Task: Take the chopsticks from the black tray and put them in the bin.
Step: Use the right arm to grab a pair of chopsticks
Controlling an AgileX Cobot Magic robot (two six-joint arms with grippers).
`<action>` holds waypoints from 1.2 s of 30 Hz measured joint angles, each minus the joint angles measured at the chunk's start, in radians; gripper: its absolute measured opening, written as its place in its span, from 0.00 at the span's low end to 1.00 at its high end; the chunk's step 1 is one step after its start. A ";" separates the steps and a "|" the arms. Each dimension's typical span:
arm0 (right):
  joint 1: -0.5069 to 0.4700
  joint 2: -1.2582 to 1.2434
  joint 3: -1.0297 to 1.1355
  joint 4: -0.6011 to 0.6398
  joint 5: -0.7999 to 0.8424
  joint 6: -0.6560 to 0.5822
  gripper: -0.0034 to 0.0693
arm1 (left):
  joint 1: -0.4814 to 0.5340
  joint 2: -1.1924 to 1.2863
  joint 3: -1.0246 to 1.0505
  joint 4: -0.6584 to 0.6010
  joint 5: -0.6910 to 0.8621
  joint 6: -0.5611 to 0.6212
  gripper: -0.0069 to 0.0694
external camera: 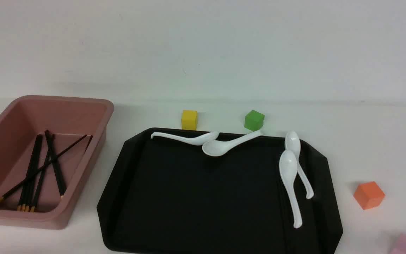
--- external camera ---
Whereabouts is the long diagonal black chopstick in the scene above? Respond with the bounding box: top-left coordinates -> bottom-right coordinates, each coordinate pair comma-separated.
0,135 -> 88,204

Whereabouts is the green cube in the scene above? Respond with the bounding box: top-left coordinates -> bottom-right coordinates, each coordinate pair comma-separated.
244,110 -> 265,131

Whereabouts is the pink plastic bin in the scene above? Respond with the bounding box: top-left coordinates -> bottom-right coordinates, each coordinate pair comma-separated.
0,95 -> 114,230

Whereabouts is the black plastic tray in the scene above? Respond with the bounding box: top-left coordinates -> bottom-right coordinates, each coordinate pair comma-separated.
97,128 -> 343,254

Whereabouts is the orange cube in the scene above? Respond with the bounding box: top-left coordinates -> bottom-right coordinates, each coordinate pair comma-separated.
353,181 -> 386,210

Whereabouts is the yellow cube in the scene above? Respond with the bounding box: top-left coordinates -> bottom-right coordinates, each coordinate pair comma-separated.
182,110 -> 198,131

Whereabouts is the white spoon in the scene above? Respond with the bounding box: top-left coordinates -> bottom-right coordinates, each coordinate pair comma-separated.
285,130 -> 314,199
151,132 -> 220,146
202,130 -> 264,157
278,150 -> 303,229

